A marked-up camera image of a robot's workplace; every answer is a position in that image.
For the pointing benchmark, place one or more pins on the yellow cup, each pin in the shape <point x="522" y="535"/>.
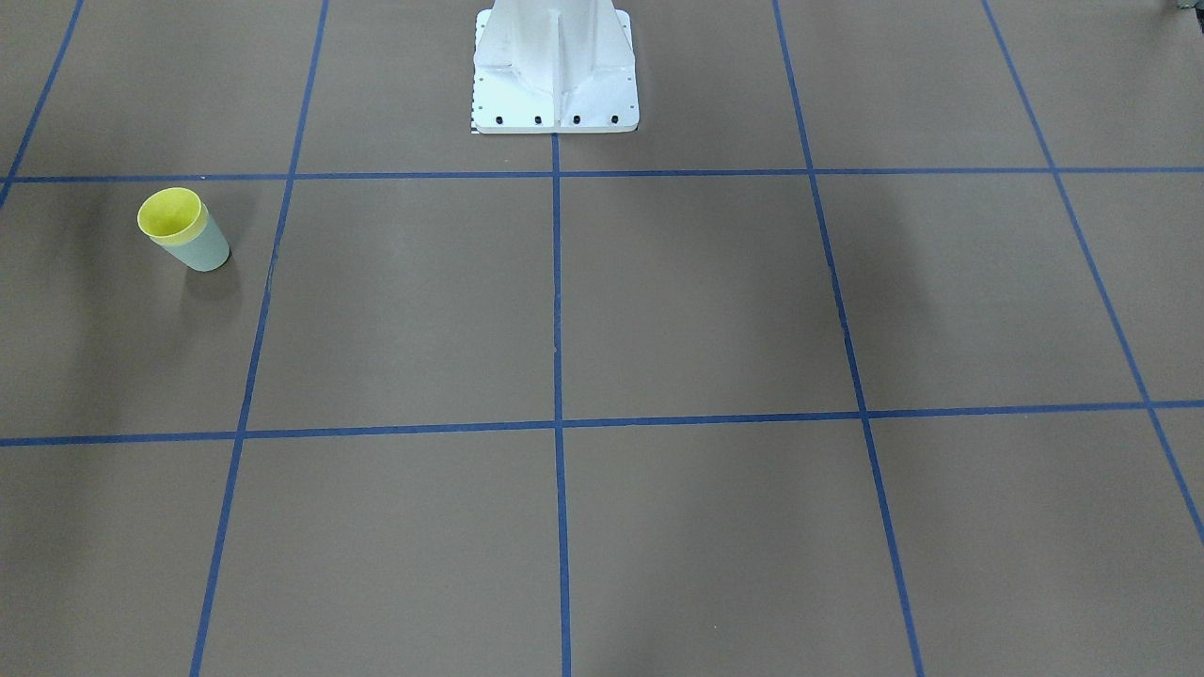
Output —
<point x="172" y="217"/>

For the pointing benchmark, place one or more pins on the light green cup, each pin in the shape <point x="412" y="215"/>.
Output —
<point x="206" y="252"/>

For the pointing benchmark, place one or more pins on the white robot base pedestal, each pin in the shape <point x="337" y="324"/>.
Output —
<point x="554" y="67"/>

